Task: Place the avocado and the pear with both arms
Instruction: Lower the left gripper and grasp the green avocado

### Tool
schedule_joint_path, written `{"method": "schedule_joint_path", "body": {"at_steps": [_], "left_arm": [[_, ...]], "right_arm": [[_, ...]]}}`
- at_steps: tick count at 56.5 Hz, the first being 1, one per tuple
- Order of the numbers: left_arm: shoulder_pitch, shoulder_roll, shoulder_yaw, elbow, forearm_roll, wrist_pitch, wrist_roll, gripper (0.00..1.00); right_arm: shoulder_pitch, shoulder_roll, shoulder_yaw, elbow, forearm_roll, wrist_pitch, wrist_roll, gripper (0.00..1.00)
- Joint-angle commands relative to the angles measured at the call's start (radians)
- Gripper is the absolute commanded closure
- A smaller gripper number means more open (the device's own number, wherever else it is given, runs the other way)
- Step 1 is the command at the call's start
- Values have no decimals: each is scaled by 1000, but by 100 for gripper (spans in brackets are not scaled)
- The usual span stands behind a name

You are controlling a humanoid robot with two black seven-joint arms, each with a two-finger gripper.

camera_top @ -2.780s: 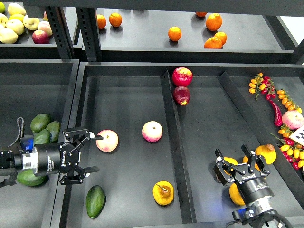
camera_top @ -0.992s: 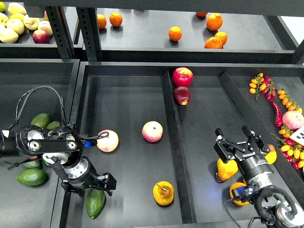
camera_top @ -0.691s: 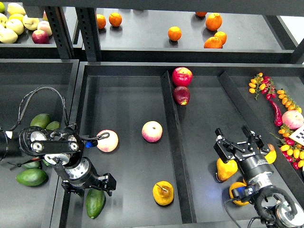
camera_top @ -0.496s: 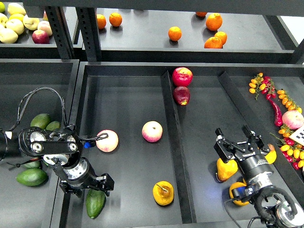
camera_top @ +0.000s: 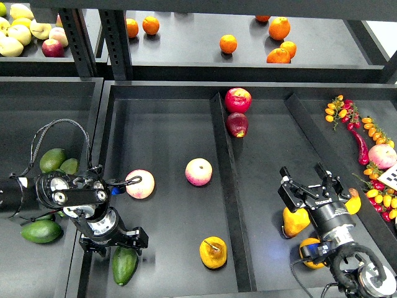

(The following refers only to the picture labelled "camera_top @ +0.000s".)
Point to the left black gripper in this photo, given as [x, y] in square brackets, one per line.
[98, 234]

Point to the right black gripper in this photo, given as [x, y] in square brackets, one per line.
[328, 218]

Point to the green avocado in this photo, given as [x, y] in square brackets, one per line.
[52, 160]
[42, 231]
[70, 166]
[124, 263]

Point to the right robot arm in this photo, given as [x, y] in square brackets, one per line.
[356, 269]

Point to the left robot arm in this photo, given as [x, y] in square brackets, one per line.
[83, 197]

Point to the pale yellow pear bottom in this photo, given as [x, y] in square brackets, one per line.
[10, 47]

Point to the pink apple left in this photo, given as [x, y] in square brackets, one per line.
[142, 189]

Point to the pink apple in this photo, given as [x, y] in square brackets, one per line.
[198, 171]
[142, 189]

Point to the red chili pepper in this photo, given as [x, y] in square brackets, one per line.
[363, 158]

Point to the lower cherry tomato bunch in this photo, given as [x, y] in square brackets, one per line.
[381, 197]

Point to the cherry tomato bunch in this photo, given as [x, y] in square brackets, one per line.
[381, 197]
[342, 111]

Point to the pink peach right tray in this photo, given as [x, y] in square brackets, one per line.
[382, 155]

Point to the checkered marker card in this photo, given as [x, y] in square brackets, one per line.
[389, 177]

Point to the upper cherry tomato bunch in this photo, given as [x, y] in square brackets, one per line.
[342, 111]

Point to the dark red apple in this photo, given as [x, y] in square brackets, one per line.
[237, 125]

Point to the black middle tray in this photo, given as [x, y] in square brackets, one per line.
[161, 126]

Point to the black tray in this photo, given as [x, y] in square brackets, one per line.
[161, 126]
[27, 104]

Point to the pink apple centre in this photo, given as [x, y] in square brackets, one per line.
[198, 171]

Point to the bright red apple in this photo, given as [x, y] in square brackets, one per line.
[238, 100]

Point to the orange lower right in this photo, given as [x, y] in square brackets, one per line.
[278, 55]

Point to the orange right small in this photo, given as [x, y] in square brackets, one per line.
[290, 47]

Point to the black left tray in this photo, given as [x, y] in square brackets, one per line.
[27, 104]

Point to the large orange upper right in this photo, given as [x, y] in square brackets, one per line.
[279, 28]

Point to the orange centre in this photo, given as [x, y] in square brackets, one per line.
[228, 44]

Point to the orange under top beam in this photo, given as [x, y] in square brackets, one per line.
[262, 18]

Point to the black upper right shelf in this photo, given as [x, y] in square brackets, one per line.
[186, 48]

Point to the black shelf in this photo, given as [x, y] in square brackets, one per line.
[186, 48]
[32, 62]

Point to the black upper left shelf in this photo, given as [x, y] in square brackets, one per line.
[32, 62]

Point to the red apple upper shelf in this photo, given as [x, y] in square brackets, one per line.
[53, 48]

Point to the pale peach upper shelf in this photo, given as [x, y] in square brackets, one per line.
[58, 33]

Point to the orange far left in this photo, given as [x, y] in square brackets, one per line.
[132, 28]

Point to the black perforated upright post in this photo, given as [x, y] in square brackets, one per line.
[79, 43]

